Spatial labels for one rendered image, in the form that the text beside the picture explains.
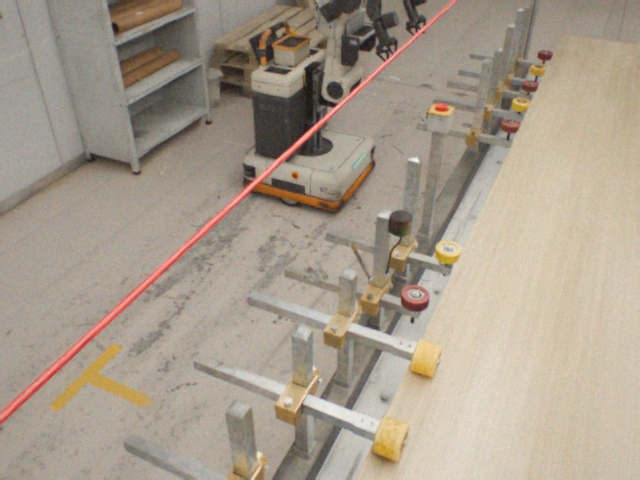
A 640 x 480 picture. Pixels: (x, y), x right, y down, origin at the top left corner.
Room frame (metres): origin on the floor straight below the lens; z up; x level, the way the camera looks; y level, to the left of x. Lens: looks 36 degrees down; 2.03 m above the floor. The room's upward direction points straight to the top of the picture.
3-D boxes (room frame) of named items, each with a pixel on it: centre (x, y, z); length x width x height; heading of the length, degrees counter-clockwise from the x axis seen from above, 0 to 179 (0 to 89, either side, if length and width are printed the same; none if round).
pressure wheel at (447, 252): (1.48, -0.40, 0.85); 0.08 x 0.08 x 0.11
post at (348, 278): (1.13, -0.07, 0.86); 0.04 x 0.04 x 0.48; 64
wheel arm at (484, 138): (2.46, -0.66, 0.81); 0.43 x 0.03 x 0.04; 64
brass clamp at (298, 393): (0.88, 0.05, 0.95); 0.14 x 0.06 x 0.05; 154
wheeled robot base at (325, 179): (3.36, 0.05, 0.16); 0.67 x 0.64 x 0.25; 64
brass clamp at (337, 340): (1.10, -0.06, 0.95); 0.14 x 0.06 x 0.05; 154
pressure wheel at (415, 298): (1.26, -0.27, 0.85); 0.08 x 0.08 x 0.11
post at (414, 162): (1.58, -0.29, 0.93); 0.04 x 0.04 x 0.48; 64
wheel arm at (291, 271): (1.35, -0.09, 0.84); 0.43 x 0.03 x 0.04; 64
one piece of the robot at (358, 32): (3.24, -0.21, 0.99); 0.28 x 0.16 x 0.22; 154
